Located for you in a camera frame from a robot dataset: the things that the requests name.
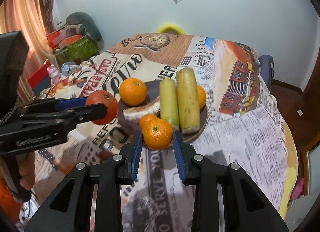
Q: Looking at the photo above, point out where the brown and pink curtain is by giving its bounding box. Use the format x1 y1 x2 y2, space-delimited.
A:
0 0 60 95

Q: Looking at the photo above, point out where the red tomato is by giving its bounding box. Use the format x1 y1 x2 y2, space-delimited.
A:
85 90 119 126

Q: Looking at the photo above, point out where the yellow-green corn piece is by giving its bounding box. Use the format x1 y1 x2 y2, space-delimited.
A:
159 78 180 129

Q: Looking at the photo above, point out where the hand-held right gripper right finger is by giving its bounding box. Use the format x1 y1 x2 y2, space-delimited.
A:
172 131 289 232

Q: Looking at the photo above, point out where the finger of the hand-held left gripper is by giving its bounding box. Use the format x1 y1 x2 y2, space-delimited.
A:
17 103 108 125
16 96 95 116

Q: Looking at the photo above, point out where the newspaper print tablecloth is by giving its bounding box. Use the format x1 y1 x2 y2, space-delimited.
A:
19 33 288 232

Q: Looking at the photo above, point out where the brown spotted banana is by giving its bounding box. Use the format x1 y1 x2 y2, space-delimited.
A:
122 99 161 124

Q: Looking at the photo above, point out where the yellow foam ring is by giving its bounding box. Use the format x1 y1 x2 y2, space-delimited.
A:
158 23 187 34

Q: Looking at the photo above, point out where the grey round plate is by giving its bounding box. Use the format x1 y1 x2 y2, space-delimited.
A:
117 79 208 144

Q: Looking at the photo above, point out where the grey plush toy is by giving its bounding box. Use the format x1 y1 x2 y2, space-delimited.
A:
65 11 103 42

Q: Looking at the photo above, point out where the pink spotted cloth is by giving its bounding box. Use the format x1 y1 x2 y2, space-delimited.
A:
292 177 306 200

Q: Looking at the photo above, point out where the large orange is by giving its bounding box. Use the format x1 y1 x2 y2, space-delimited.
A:
196 84 207 110
119 77 148 106

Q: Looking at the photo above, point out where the small mandarin orange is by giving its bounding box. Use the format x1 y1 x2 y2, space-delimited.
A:
139 114 158 130
142 119 174 151

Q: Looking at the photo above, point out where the yellow blanket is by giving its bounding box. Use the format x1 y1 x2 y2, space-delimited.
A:
278 97 300 220

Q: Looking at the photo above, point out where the orange flat box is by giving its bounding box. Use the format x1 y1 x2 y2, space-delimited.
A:
60 34 83 45

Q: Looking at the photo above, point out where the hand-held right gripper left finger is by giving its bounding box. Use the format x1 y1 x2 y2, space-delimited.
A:
24 130 144 232

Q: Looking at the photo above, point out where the pink toy figure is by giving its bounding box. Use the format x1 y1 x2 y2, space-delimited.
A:
47 64 62 84

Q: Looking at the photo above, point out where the light blue cloth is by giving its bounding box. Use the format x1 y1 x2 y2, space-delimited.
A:
61 62 78 75

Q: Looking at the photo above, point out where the checkered cloth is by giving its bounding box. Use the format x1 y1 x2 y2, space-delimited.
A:
84 54 101 63

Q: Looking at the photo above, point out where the person's left hand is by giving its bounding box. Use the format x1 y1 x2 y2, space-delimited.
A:
19 152 36 193

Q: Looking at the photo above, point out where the red box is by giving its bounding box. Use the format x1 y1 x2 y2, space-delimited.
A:
26 59 54 95

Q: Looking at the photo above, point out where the green patterned box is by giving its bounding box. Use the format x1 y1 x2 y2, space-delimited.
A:
53 36 99 67

